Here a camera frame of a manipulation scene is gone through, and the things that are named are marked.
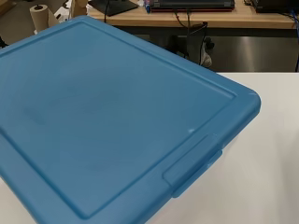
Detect black monitor stand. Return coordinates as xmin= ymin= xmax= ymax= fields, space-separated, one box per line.
xmin=88 ymin=0 xmax=140 ymax=18

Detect wooden desk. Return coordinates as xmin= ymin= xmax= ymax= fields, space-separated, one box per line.
xmin=88 ymin=0 xmax=299 ymax=30

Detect cardboard box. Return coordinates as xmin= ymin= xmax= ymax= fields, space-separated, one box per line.
xmin=69 ymin=0 xmax=89 ymax=20

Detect blue plastic box lid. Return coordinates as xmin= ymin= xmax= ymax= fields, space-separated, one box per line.
xmin=0 ymin=15 xmax=262 ymax=224

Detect black desk cables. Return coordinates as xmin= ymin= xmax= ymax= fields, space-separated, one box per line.
xmin=173 ymin=8 xmax=216 ymax=60

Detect paper towel roll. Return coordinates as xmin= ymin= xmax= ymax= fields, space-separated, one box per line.
xmin=29 ymin=3 xmax=61 ymax=34

